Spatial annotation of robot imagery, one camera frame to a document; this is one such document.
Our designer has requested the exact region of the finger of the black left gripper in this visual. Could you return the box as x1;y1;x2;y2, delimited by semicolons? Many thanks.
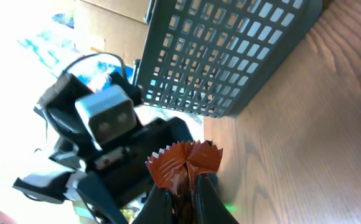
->
76;172;128;224
12;171;74;204

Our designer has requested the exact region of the red chocolate bar wrapper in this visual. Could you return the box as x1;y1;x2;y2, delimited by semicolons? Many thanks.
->
145;139;224;224

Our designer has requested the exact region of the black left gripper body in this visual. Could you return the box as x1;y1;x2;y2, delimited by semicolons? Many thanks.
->
49;118;192;208

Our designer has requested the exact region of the black left camera cable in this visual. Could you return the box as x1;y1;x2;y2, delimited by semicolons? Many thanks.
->
61;52;128;80

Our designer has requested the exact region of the grey plastic shopping basket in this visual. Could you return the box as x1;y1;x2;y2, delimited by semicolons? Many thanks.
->
136;0;322;118

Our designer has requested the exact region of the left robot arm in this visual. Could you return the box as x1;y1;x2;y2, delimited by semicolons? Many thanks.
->
13;73;192;223

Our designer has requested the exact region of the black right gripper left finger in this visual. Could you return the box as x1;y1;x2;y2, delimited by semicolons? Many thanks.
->
133;185;173;224

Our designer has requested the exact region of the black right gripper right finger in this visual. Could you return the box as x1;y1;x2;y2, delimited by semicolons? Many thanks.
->
195;174;238;224

